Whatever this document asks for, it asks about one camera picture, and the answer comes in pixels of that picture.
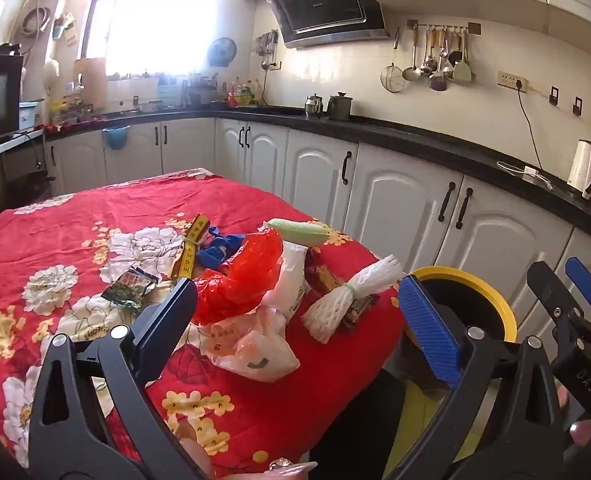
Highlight orange snack wrapper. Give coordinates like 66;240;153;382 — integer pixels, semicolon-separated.
305;255;346;293

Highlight green foam net sleeve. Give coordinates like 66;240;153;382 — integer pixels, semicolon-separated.
268;217;333;248

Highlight black power cable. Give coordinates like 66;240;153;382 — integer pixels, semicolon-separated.
518;87;543;171

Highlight white charger with cable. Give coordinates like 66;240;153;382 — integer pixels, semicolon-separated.
497;160;553;191

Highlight blue fan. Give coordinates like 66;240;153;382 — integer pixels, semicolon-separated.
206;37;237;68

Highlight group of condiment bottles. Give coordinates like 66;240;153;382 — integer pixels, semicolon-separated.
222;76;266;108

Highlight red floral blanket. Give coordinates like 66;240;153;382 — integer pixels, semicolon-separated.
0;167;409;480

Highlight beige wall socket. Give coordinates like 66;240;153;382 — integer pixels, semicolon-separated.
497;71;527;93

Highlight person's right hand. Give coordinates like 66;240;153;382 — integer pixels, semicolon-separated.
557;382;591;448

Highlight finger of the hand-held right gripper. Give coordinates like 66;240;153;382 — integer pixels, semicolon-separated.
528;261;583;333
565;257;591;346

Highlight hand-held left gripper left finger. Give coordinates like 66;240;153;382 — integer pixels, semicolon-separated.
28;276;216;480

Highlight person's left hand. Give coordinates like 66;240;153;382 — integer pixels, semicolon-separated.
178;420;319;480

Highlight row of hanging kitchen utensils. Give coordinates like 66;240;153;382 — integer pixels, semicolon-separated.
406;20;481;93

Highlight person's green garment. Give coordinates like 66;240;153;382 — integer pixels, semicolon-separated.
390;380;456;463

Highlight white foam net sleeve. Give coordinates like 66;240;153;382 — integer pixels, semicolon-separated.
301;255;407;345

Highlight black range hood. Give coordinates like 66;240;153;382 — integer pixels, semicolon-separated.
259;0;391;50

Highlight dark cloth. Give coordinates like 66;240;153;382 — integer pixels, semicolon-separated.
315;370;407;480

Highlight blue plastic basin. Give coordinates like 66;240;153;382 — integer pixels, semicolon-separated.
102;127;131;152

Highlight green snack packet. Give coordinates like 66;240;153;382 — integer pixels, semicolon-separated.
101;266;157;311

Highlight dark metal pot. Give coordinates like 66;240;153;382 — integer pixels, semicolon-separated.
327;92;353;122

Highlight white plastic bag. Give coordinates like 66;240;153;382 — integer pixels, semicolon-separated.
185;240;311;381

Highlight yellow rimmed black trash bin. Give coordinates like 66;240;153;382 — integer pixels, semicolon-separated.
406;266;519;361

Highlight blue plastic bag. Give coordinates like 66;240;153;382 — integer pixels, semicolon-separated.
196;226;246;268

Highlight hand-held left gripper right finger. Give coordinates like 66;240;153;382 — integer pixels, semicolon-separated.
385;275;569;480

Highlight white electric kettle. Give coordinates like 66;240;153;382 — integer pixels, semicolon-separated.
567;139;591;200

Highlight red plastic bag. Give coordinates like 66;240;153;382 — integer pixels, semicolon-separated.
195;230;283;326

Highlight dark brown snack wrapper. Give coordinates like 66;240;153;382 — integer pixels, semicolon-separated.
338;294;380;331

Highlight white base cabinets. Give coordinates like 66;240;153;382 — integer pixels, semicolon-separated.
45;117;591;351

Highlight yellow printed strip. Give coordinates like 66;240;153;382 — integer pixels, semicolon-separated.
168;214;211;281

